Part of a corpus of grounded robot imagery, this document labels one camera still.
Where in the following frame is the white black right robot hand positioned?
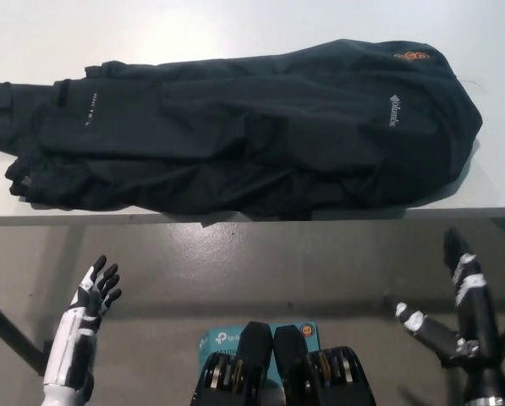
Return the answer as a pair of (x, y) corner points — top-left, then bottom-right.
(394, 228), (505, 372)

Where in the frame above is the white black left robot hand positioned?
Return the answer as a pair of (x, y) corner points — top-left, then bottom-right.
(42, 254), (124, 391)

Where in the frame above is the black Columbia jacket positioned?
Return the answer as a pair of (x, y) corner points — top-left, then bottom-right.
(0, 38), (485, 230)

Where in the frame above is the teal tp-link box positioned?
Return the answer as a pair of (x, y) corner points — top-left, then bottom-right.
(198, 321), (321, 406)

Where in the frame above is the black left robot torso block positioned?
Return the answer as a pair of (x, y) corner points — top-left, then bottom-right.
(191, 321), (275, 406)

